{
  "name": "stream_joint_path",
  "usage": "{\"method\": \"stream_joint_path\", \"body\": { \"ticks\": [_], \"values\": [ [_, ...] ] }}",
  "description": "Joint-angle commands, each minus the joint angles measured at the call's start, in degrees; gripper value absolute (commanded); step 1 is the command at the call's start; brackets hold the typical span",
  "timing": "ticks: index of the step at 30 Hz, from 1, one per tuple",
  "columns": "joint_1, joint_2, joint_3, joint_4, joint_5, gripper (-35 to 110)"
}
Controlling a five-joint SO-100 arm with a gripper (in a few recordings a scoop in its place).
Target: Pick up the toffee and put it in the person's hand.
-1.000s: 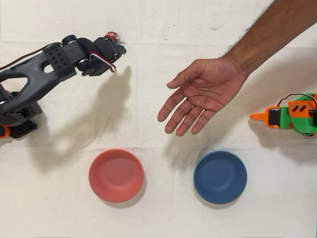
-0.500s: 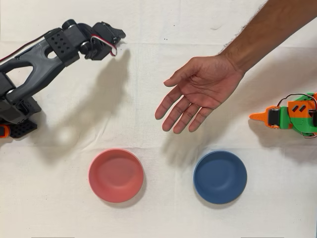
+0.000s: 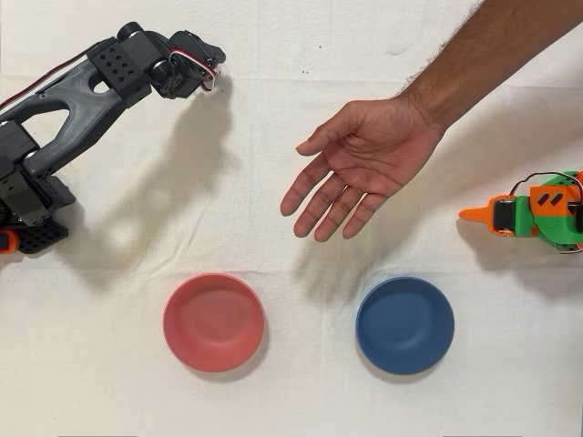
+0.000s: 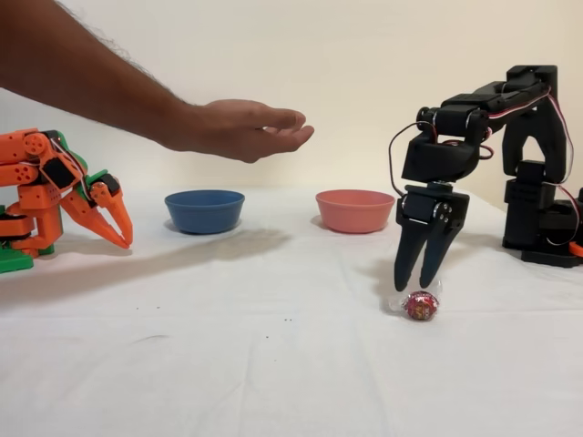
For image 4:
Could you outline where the pink candy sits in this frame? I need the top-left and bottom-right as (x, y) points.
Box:
(385, 278), (445, 323)

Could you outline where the person's bare forearm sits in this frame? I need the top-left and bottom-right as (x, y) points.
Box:
(0, 0), (201, 152)

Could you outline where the person's bare hand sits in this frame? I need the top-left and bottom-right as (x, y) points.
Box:
(168, 98), (316, 164)

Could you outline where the pink bowl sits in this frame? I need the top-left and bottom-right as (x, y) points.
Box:
(314, 188), (396, 235)

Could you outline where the blue bowl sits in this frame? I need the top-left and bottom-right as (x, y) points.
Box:
(163, 189), (246, 236)

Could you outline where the white tablecloth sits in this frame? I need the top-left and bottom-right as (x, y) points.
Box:
(0, 181), (583, 437)

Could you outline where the orange arm servo cable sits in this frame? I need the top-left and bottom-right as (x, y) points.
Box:
(48, 136), (91, 195)

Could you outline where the black red white servo cable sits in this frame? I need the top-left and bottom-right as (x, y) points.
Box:
(388, 121), (423, 195)
(482, 80), (576, 186)

